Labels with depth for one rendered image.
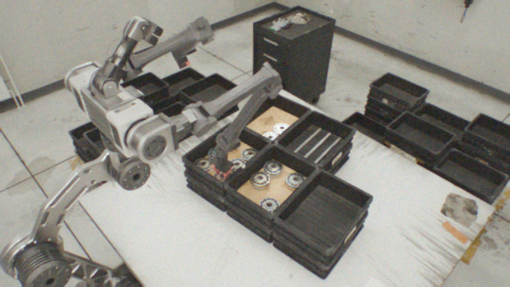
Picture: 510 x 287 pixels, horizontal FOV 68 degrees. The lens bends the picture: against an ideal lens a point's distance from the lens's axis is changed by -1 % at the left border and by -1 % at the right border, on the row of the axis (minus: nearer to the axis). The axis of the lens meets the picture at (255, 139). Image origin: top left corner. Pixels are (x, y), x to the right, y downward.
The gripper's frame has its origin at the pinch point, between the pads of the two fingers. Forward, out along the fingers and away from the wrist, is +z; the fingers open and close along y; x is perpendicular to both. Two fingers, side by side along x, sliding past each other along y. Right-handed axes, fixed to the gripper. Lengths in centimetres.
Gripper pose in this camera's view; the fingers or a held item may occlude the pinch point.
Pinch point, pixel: (222, 175)
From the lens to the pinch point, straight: 198.3
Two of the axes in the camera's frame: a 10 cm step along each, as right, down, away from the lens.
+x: -5.5, 5.2, -6.5
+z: -0.3, 7.6, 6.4
